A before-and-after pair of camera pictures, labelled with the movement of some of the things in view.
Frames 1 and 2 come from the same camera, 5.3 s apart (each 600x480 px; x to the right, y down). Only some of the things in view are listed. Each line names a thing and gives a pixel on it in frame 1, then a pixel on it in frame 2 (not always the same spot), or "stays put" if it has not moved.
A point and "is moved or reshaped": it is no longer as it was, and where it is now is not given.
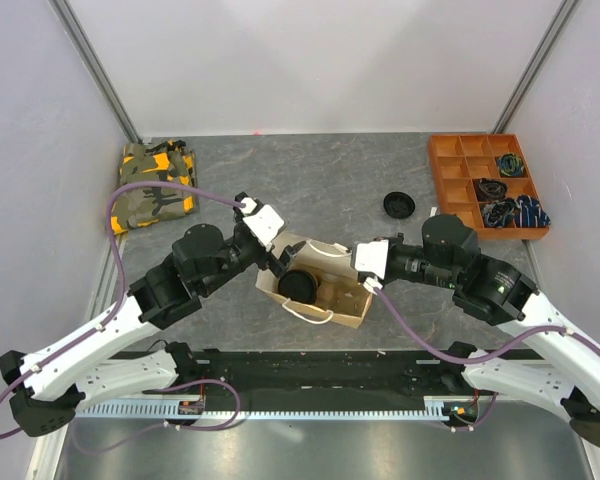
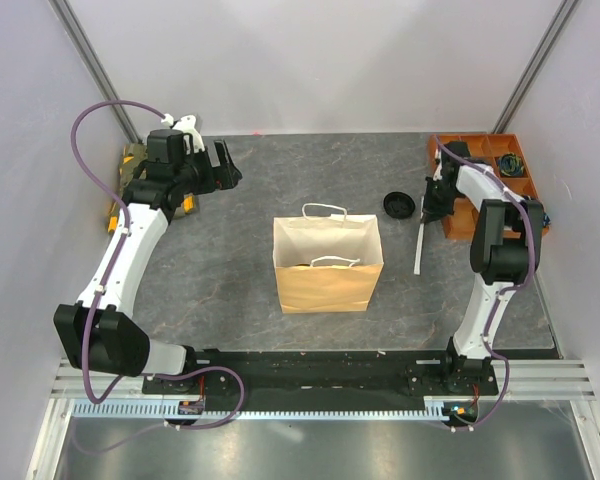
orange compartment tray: [459, 160] stays put
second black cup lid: [398, 205] stays put
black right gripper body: [399, 238] to [449, 195]
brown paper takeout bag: [320, 279] is moved or reshaped
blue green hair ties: [510, 165] stays put
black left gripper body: [278, 266] to [204, 181]
